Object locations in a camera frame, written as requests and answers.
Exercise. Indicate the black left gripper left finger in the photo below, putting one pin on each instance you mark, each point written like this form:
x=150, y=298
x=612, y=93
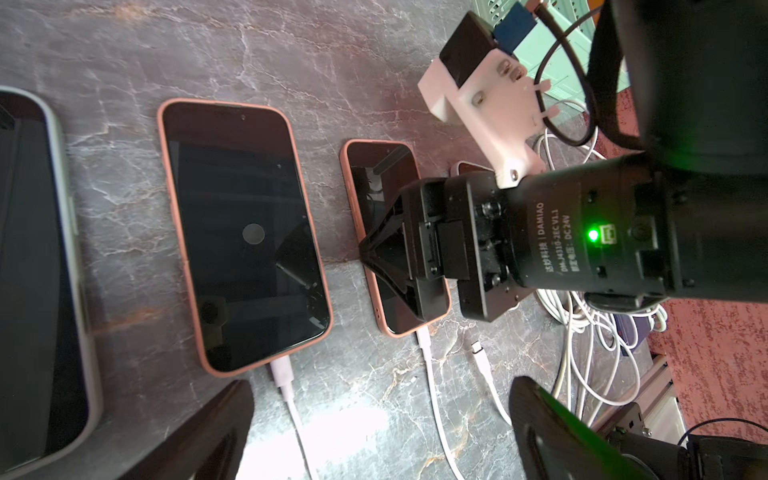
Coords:
x=209, y=445

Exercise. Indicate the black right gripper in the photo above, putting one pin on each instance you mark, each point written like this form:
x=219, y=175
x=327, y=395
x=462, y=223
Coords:
x=442, y=229

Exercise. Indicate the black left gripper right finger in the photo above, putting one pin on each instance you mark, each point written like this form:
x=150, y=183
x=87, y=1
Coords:
x=554, y=444

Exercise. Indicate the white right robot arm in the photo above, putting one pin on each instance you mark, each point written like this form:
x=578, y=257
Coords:
x=680, y=85

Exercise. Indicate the leftmost phone white case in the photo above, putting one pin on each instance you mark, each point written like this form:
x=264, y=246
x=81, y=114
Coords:
x=51, y=393

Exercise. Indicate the green file organizer rack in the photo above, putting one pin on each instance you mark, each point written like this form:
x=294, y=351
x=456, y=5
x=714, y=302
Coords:
x=531, y=51

